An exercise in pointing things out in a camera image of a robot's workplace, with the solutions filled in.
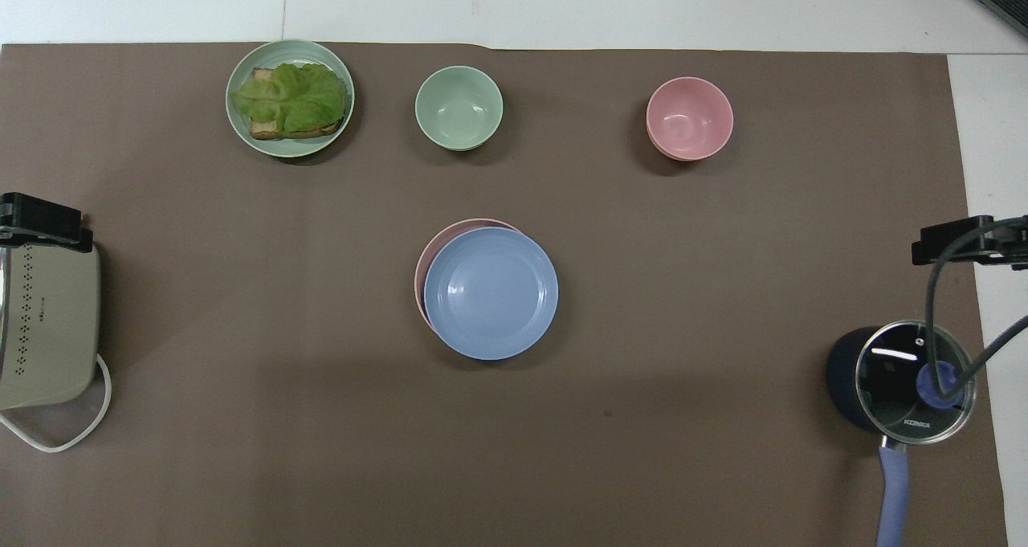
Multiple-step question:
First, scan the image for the beige toaster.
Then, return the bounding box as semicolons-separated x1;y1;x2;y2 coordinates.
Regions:
0;242;101;410

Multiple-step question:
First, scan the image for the green lettuce leaf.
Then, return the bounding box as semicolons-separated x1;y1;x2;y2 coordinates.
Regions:
232;63;348;134

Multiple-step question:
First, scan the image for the black cable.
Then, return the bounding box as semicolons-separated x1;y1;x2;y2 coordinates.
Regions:
924;217;1028;397

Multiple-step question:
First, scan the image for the blue plate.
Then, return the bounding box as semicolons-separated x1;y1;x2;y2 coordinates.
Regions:
423;227;559;361

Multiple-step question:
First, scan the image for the green bowl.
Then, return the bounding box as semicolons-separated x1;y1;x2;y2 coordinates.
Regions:
415;66;504;152

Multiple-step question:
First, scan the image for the dark blue pot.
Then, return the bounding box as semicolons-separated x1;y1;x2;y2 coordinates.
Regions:
826;326;910;547

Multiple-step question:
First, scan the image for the glass pot lid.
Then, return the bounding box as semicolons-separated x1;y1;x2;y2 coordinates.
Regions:
855;320;977;446

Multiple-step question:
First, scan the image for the toast slice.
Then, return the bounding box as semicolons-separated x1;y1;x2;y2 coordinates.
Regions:
249;67;345;141

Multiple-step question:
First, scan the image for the pink plate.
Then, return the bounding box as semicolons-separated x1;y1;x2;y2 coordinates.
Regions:
414;218;524;334

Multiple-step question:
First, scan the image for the green plate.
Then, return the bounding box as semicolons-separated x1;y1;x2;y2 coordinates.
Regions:
226;39;356;158

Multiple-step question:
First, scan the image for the black stand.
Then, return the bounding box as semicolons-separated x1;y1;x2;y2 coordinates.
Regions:
912;216;1028;270
0;193;94;253

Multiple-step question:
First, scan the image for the white power cord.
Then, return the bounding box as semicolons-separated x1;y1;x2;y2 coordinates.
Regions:
0;353;112;453

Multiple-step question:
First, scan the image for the pink bowl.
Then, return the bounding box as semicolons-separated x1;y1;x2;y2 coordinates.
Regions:
646;77;734;162

